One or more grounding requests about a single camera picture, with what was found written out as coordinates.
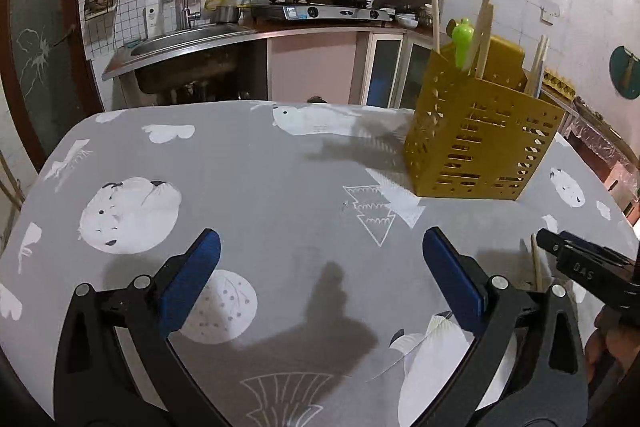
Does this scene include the wooden chopstick group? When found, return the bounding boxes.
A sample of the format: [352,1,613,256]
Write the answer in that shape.
[530,234,544,291]
[524,35,548,98]
[527,36,549,98]

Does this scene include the green frog-handle fork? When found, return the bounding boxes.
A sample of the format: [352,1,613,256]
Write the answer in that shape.
[446,17,474,69]

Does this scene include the wooden chopstick pair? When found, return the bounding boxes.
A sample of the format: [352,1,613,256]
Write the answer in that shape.
[462,0,494,76]
[475,3,494,79]

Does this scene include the wooden chopstick diagonal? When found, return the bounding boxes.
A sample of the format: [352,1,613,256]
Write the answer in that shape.
[431,0,440,54]

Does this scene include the steel kitchen sink counter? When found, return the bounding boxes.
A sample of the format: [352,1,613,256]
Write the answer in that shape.
[102,24,262,81]

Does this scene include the person's right hand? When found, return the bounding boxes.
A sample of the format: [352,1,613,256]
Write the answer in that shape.
[585,307,639,381]

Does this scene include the yellow perforated utensil holder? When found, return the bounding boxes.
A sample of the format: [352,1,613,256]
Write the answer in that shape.
[402,43,564,200]

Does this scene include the yellow egg tray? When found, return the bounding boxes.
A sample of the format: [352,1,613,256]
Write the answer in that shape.
[542,68,577,102]

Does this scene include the grey patterned tablecloth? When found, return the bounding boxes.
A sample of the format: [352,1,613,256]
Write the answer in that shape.
[1,101,638,426]

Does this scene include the dark wooden glass door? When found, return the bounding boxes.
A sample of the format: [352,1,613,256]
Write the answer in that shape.
[1,0,103,169]

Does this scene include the white soap bottle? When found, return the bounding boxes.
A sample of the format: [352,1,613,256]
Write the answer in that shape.
[143,0,164,39]

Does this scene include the steel gas stove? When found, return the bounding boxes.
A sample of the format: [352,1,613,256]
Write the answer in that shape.
[250,3,393,24]

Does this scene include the wooden sticks leaning on wall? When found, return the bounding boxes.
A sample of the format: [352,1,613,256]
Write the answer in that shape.
[0,153,25,211]

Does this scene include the green round wall decoration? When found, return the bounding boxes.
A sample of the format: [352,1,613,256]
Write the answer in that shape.
[608,46,640,100]

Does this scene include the white wall socket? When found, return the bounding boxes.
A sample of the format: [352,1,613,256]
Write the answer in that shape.
[539,0,562,26]

